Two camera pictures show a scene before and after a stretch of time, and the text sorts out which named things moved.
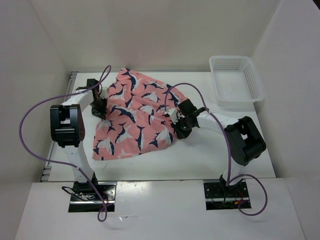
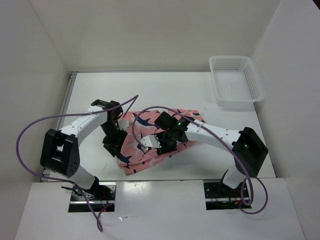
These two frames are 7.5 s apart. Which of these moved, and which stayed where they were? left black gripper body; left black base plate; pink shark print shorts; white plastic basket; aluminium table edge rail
Moved: left black gripper body; pink shark print shorts
Stayed: left black base plate; aluminium table edge rail; white plastic basket
